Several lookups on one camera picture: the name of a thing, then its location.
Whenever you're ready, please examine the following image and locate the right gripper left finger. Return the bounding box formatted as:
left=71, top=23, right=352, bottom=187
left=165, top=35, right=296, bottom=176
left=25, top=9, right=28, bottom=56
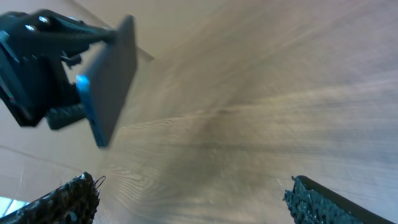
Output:
left=1, top=172, right=106, bottom=224

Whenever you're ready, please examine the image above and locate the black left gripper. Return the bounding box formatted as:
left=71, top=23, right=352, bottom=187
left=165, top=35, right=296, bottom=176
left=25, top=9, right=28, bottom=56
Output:
left=1, top=9, right=116, bottom=130

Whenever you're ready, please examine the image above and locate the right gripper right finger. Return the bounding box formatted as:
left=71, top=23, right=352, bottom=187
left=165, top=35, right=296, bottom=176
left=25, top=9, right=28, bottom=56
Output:
left=283, top=175, right=391, bottom=224

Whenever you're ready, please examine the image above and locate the blue Galaxy smartphone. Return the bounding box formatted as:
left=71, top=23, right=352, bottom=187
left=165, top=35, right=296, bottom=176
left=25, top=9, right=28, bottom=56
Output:
left=76, top=15, right=137, bottom=148

